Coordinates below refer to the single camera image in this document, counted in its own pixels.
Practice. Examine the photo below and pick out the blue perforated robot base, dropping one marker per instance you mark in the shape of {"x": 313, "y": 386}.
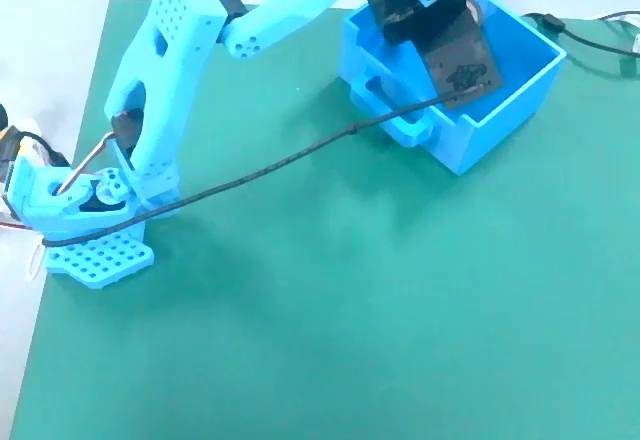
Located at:
{"x": 100, "y": 260}

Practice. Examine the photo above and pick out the green cutting mat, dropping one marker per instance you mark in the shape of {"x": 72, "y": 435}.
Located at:
{"x": 350, "y": 285}

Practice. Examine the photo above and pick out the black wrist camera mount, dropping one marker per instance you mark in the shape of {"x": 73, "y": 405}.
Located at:
{"x": 460, "y": 60}

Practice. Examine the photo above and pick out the blue gripper black motor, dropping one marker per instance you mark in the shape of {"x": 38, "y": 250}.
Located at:
{"x": 462, "y": 67}

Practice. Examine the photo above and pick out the white zip tie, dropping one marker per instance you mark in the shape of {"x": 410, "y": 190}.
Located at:
{"x": 34, "y": 262}

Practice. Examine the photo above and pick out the yellow black table clamp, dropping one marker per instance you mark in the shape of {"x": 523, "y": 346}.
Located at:
{"x": 10, "y": 150}

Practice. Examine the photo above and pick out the green tape piece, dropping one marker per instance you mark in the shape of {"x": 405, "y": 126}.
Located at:
{"x": 631, "y": 66}

